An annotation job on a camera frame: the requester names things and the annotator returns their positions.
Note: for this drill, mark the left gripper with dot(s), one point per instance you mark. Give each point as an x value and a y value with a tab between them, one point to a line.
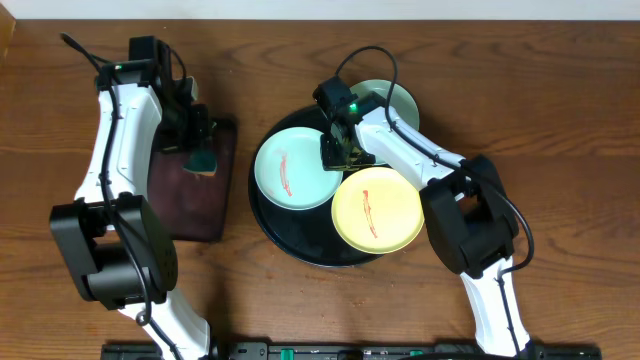
198	133

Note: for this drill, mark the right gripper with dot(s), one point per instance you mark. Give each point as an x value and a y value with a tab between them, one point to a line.
331	164

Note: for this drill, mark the green sponge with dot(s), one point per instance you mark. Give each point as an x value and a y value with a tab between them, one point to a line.
202	159

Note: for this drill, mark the light blue plate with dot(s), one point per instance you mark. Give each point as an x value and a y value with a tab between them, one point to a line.
289	172

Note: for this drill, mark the yellow plate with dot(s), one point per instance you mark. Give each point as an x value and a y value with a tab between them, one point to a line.
377	211

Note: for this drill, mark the pale green plate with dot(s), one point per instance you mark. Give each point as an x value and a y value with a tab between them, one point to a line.
402	101

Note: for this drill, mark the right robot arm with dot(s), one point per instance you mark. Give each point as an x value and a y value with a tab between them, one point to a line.
470	221

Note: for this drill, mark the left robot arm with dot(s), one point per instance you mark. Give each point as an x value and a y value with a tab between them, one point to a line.
115	247

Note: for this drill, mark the dark brown square tray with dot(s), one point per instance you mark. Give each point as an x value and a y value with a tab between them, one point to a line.
193	207

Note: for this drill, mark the round black tray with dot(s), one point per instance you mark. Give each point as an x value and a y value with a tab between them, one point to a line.
308	235

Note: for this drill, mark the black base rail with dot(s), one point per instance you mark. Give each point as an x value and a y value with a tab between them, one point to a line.
264	351

